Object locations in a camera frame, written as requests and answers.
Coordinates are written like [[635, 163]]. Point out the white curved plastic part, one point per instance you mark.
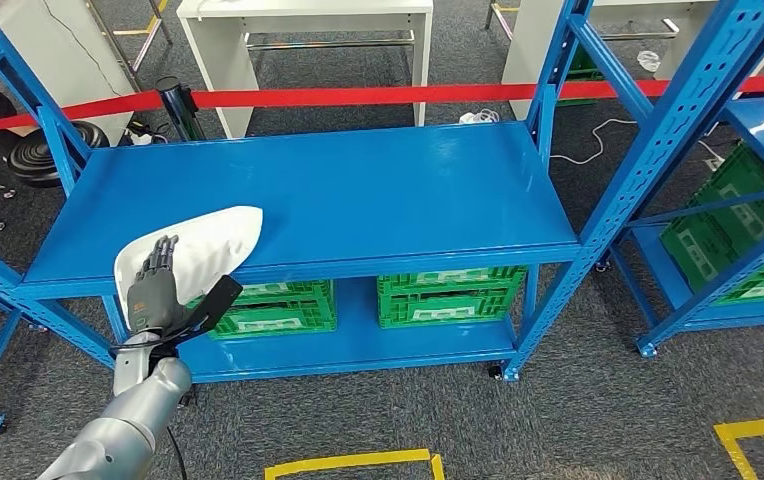
[[216, 245]]

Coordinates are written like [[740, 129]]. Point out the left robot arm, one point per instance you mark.
[[137, 411]]

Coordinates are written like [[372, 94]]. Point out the green plastic crate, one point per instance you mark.
[[276, 324], [581, 69], [448, 311], [289, 289], [736, 199], [448, 278], [693, 255]]

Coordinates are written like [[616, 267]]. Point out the red barrier belt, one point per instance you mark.
[[355, 97]]

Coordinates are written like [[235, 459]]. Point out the yellow floor tape square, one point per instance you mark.
[[349, 459], [760, 426]]

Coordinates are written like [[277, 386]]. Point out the white table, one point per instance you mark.
[[223, 73]]

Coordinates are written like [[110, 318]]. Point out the white power strip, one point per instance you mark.
[[138, 138]]

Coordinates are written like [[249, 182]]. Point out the white cabinet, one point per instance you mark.
[[84, 53]]

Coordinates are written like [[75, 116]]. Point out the black round stanchion base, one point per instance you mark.
[[37, 159]]

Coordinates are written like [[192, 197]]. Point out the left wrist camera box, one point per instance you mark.
[[220, 298]]

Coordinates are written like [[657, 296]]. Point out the black stanchion post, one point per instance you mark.
[[180, 109]]

